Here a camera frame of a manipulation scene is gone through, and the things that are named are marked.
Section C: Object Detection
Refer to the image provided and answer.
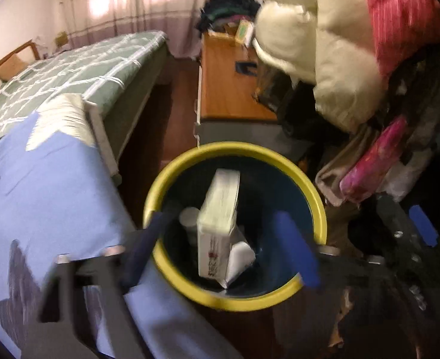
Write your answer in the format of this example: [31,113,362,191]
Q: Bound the black coat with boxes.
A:
[385,45,440,203]

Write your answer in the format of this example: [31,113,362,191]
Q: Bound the red quilted jacket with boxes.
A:
[358,0,440,79]

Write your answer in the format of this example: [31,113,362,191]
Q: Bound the cream down jacket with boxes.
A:
[252,0,389,133]

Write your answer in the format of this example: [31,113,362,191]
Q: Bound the pink curtain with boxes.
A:
[53,0,269,60]

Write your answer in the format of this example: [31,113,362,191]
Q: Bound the heap of dark clothes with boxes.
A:
[195,0,262,34]

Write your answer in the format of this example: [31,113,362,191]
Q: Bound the brown bear pillow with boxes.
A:
[0,54,30,81]

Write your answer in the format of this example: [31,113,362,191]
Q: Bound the blue printed table cloth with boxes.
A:
[0,95,243,359]

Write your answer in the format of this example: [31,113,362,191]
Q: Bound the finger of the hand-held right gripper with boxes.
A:
[375,194,439,315]

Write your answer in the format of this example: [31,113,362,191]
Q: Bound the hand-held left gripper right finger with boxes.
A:
[274,211,404,359]

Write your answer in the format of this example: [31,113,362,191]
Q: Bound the bed with green plaid cover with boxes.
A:
[0,31,167,146]

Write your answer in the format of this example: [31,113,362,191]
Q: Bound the white tube with blue cap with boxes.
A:
[220,224,257,290]

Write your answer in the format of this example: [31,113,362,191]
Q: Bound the wooden desk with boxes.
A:
[193,32,280,146]

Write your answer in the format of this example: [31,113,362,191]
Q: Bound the small green and white box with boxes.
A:
[235,19,254,45]

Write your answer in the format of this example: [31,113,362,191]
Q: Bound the small black item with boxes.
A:
[235,61,258,76]

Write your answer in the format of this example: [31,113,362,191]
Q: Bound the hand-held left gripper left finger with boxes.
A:
[37,209,173,359]

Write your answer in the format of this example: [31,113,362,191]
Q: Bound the long white carton box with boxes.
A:
[197,168,241,279]

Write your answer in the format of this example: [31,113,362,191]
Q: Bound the yellow-rimmed dark bin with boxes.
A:
[143,141,327,312]

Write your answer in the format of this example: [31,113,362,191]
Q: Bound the pink bag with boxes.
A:
[340,116,409,204]

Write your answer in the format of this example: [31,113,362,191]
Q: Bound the white plastic bottle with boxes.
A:
[179,207,200,247]

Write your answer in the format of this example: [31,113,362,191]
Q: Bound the white cloth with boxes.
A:
[385,165,426,203]

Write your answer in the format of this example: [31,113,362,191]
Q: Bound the beige cloth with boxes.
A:
[315,127,374,206]

